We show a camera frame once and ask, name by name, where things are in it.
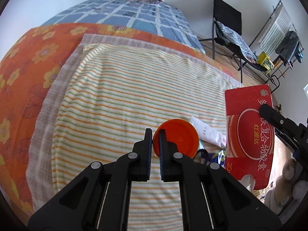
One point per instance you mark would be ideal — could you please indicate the orange plastic lid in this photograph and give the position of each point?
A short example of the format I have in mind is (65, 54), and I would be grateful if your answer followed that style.
(180, 132)

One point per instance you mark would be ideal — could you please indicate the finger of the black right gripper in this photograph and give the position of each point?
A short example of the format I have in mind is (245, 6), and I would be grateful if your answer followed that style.
(285, 125)

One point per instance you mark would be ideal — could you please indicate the yellow box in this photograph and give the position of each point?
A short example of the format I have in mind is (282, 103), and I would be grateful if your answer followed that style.
(265, 61)

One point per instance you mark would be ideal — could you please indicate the beige slippers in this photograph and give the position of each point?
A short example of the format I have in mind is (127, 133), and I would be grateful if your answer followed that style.
(289, 189)

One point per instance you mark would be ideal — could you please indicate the red medicine box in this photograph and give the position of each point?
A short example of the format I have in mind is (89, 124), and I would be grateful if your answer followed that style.
(250, 138)

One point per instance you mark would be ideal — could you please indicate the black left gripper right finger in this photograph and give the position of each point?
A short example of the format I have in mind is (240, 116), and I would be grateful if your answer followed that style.
(212, 199)

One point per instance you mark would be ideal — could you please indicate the striped yellow towel blanket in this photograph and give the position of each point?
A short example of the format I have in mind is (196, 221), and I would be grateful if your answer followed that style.
(105, 96)

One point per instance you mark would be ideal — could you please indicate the blue white striped cushion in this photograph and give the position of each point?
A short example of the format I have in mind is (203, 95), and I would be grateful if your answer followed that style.
(233, 38)

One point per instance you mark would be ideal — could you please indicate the dark hanging garment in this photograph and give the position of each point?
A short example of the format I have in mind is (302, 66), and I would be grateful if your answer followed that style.
(286, 49)

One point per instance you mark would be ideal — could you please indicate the black folding chair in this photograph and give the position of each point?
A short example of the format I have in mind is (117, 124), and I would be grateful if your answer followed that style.
(232, 18)

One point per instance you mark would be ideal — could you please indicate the orange floral bed sheet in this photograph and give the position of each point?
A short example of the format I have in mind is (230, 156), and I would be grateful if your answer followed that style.
(27, 73)

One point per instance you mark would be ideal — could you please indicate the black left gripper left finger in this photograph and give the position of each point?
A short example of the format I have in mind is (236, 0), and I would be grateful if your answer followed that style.
(99, 197)

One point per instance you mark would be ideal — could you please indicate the black clothes drying rack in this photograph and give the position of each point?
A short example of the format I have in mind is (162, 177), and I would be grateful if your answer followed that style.
(281, 67)

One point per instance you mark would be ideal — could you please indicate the white printed tube package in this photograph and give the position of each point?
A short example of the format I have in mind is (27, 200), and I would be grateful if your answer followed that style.
(208, 134)

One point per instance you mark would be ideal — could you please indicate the green striped hanging towel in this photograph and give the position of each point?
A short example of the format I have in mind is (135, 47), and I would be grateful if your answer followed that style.
(278, 26)

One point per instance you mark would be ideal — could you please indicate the blue checked bed sheet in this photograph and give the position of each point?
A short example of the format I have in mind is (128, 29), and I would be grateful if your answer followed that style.
(160, 19)

